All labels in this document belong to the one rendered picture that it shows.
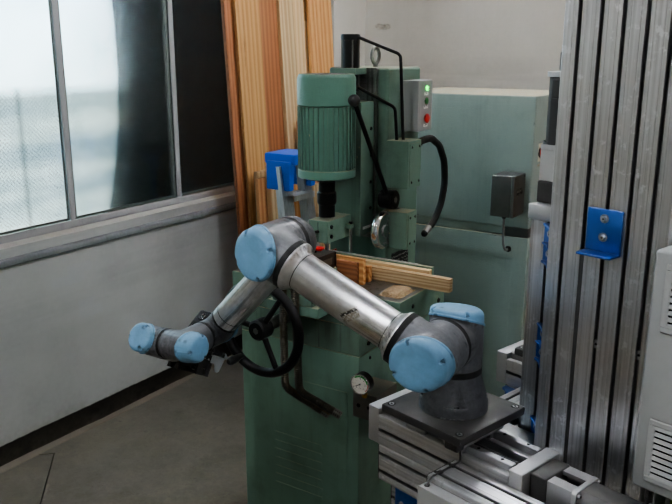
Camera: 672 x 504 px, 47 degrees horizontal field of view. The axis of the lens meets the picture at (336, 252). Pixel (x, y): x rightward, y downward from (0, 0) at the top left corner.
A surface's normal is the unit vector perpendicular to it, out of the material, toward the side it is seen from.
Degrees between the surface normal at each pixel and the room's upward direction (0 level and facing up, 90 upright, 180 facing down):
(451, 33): 90
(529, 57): 90
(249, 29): 87
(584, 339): 90
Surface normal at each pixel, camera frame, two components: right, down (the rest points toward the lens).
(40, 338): 0.84, 0.14
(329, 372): -0.54, 0.22
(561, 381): -0.74, 0.17
